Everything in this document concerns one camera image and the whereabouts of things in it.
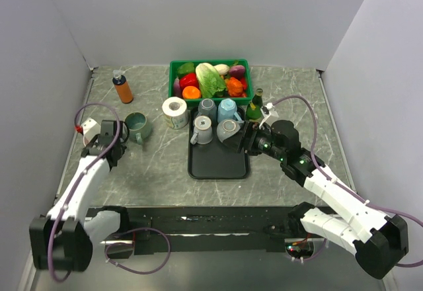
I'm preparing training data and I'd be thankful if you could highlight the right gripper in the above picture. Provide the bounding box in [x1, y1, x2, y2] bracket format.
[223, 120, 286, 161]

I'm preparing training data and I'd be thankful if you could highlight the teal glazed mug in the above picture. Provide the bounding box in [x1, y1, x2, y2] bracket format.
[124, 112, 152, 145]

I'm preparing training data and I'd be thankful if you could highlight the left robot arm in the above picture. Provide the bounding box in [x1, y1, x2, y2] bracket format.
[29, 120, 131, 272]

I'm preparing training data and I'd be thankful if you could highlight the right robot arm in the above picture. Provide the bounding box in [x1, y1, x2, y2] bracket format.
[217, 119, 408, 279]

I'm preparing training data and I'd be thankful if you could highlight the grey mug white rim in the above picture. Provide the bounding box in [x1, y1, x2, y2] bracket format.
[216, 119, 244, 143]

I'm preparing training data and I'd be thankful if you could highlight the light blue mug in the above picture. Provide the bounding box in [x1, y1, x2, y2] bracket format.
[217, 99, 243, 123]

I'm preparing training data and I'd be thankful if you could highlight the pale grey mug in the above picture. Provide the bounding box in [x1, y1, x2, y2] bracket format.
[190, 115, 213, 145]

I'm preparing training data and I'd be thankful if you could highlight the grey-blue mug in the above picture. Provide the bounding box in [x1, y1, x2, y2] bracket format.
[198, 99, 217, 121]

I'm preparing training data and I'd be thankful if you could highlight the green glass bottle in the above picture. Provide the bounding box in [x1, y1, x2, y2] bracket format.
[245, 88, 263, 122]

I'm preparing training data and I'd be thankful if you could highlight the black tray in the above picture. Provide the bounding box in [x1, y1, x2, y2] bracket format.
[188, 108, 250, 180]

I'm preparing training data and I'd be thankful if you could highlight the orange bumpy pumpkin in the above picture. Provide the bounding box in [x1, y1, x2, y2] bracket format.
[226, 77, 244, 97]

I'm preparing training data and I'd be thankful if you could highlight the orange spray bottle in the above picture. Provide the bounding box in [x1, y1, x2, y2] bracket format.
[112, 69, 134, 104]

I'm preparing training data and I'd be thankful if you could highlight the red chili pepper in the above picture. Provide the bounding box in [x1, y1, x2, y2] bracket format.
[240, 77, 248, 98]

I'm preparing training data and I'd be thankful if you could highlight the napa cabbage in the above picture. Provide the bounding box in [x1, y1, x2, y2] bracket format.
[196, 63, 227, 99]

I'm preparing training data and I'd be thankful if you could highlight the purple onion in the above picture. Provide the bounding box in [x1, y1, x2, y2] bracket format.
[228, 65, 246, 79]

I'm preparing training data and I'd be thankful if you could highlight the orange tomato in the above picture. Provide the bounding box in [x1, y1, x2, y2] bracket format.
[182, 86, 202, 100]

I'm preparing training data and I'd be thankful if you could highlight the white potato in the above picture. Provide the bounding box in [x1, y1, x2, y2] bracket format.
[214, 63, 230, 75]

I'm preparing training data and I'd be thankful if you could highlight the red bell pepper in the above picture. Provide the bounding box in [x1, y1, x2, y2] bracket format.
[179, 73, 199, 91]

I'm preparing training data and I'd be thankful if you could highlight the purple eggplant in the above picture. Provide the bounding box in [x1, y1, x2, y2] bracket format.
[173, 78, 182, 98]

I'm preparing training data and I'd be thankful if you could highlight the green bell pepper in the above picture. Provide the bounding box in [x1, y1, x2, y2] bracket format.
[176, 62, 195, 79]

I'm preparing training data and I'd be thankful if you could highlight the green plastic crate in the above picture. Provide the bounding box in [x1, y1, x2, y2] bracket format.
[168, 58, 254, 106]

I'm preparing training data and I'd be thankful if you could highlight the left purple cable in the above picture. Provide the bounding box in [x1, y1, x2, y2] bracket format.
[46, 102, 122, 283]

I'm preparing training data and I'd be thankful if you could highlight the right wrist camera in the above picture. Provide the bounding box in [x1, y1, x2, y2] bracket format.
[259, 103, 279, 129]

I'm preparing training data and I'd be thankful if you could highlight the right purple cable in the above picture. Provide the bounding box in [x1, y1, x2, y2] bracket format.
[272, 95, 423, 268]

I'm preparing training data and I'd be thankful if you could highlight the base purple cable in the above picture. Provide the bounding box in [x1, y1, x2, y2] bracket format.
[104, 227, 172, 274]

